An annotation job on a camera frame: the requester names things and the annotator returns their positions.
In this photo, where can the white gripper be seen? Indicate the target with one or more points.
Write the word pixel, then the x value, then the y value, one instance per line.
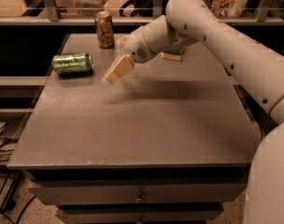
pixel 136 48

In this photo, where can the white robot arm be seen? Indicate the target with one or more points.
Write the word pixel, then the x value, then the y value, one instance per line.
pixel 258 69

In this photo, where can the brown gold soda can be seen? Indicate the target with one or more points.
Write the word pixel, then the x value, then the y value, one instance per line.
pixel 104 29

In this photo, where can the green soda can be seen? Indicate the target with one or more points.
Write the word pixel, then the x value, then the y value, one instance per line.
pixel 72 63

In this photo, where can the green yellow sponge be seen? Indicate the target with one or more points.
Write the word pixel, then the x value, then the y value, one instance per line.
pixel 173 55

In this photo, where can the black bag behind glass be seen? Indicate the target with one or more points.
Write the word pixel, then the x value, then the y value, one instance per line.
pixel 144 8

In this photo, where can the grey drawer cabinet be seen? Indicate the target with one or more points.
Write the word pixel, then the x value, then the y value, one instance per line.
pixel 164 123

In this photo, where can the metal glass railing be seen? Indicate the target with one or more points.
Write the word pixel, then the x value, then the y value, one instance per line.
pixel 266 12

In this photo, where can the lower drawer with knob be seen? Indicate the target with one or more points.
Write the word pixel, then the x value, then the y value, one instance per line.
pixel 123 215

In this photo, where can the drawer with knob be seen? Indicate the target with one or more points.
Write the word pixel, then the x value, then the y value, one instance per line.
pixel 123 215
pixel 87 192

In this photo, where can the upper drawer with knob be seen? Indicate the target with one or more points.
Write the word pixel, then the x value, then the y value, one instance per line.
pixel 87 192

